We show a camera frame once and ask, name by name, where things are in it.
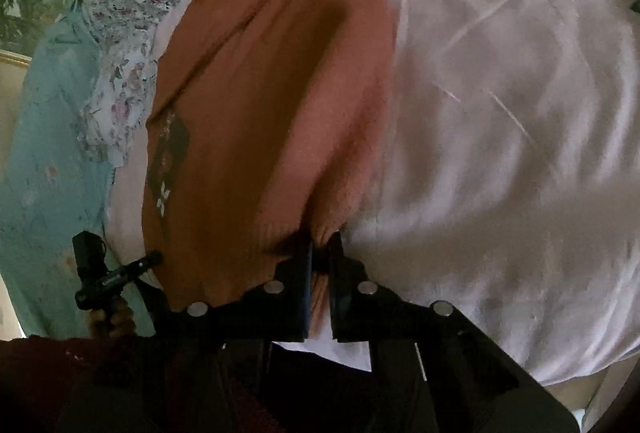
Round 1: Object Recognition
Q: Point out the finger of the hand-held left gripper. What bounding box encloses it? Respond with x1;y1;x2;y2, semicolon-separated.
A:
131;280;173;340

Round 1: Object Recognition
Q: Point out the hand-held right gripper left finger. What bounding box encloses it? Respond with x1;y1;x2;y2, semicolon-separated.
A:
170;242;315;345

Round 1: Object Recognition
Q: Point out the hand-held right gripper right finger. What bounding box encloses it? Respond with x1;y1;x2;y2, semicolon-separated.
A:
327;232;522;390

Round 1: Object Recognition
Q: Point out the rust orange knit garment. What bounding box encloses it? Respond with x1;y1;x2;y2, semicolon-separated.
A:
141;0;401;314

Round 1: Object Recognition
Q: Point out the person's left hand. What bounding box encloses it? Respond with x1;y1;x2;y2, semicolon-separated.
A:
86;295;137;340

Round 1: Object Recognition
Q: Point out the teal floral cloth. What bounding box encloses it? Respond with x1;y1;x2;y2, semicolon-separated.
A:
0;5;156;339

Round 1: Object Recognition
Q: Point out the pale pink bed sheet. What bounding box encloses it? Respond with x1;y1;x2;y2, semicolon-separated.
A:
102;0;640;386

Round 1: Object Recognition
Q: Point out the white floral print cloth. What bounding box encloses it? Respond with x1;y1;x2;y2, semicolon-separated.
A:
75;0;301;168

